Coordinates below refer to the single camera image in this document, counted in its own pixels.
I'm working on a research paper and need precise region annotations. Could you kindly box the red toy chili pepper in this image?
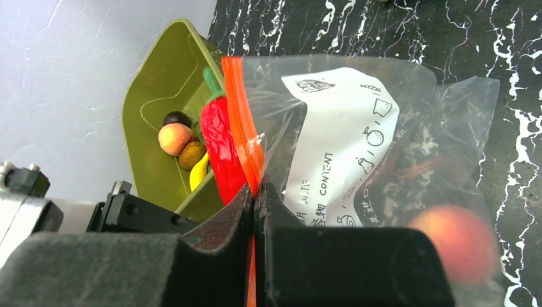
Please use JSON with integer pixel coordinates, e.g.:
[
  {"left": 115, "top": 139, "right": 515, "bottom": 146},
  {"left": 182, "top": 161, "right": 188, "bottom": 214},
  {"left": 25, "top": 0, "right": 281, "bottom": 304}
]
[{"left": 200, "top": 67, "right": 247, "bottom": 205}]

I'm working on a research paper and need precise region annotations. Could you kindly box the clear zip bag orange zipper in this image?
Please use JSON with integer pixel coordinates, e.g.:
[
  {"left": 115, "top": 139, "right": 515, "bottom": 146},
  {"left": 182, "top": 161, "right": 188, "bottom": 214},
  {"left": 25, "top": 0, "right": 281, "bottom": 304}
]
[{"left": 222, "top": 54, "right": 504, "bottom": 306}]

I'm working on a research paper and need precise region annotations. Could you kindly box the brown toy kiwi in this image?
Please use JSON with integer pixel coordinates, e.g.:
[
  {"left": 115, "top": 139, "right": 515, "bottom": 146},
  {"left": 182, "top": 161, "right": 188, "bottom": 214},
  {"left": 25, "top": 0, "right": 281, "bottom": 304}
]
[{"left": 178, "top": 141, "right": 206, "bottom": 170}]

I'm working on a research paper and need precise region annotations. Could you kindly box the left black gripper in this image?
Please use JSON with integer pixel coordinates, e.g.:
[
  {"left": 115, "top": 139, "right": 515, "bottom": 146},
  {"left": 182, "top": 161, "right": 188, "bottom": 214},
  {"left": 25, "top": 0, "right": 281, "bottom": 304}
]
[{"left": 1, "top": 161, "right": 198, "bottom": 263}]

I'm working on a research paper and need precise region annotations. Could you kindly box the orange peach toy fruit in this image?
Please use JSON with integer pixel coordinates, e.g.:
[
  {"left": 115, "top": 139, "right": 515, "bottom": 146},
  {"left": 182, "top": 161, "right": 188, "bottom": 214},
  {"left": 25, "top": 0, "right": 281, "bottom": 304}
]
[{"left": 158, "top": 123, "right": 196, "bottom": 155}]

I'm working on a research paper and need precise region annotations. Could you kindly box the olive green plastic basket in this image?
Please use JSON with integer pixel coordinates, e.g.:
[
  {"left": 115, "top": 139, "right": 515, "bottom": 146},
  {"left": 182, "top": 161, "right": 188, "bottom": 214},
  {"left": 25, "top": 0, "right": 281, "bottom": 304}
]
[{"left": 121, "top": 19, "right": 225, "bottom": 223}]

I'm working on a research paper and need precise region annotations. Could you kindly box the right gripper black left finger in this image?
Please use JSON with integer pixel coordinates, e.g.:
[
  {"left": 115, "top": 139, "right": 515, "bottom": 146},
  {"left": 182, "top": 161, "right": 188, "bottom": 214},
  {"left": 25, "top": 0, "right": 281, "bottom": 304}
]
[{"left": 1, "top": 187, "right": 254, "bottom": 306}]

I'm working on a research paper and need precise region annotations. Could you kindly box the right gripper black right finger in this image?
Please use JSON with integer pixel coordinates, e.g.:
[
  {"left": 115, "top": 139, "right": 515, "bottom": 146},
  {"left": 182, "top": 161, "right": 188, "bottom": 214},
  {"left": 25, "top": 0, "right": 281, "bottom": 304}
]
[{"left": 254, "top": 183, "right": 454, "bottom": 306}]

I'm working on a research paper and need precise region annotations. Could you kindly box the dark purple toy plum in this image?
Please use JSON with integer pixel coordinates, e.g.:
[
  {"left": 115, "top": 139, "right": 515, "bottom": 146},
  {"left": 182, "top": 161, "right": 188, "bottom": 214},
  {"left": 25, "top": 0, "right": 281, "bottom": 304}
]
[{"left": 162, "top": 111, "right": 192, "bottom": 128}]

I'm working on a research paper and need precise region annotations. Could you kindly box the yellow toy banana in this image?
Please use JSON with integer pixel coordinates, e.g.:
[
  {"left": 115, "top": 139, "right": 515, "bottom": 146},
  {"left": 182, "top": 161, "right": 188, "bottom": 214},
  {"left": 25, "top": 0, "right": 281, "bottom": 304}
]
[{"left": 189, "top": 153, "right": 209, "bottom": 192}]

